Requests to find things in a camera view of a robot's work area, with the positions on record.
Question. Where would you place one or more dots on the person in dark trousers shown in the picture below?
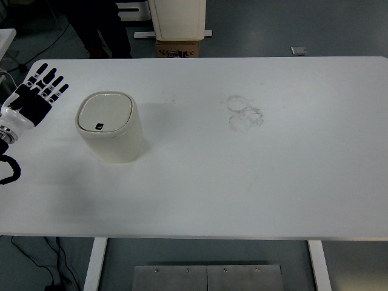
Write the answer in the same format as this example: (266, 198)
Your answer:
(97, 24)

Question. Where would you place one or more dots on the white silver robot forearm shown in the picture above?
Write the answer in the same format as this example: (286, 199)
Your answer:
(7, 137)

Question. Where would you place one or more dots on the left white table leg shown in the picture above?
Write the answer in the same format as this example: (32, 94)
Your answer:
(95, 265)

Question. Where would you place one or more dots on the white table leg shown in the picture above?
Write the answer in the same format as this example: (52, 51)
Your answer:
(95, 265)
(319, 266)

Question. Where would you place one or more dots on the white table foot bar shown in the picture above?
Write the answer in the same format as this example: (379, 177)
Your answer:
(152, 35)

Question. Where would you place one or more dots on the white side table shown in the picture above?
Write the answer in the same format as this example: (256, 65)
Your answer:
(6, 37)

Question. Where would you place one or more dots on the brown cardboard box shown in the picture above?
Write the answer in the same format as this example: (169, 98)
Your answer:
(177, 49)

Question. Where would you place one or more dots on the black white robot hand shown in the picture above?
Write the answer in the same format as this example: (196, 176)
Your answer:
(29, 104)

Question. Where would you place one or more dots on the small grey floor plate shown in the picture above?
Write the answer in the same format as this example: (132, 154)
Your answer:
(299, 51)

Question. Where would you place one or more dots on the metal floor plate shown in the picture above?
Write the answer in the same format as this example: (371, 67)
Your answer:
(212, 277)

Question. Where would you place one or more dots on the cream plastic trash can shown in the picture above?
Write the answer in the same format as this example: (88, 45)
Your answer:
(110, 125)

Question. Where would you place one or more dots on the right white table leg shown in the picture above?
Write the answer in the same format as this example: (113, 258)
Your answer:
(319, 266)

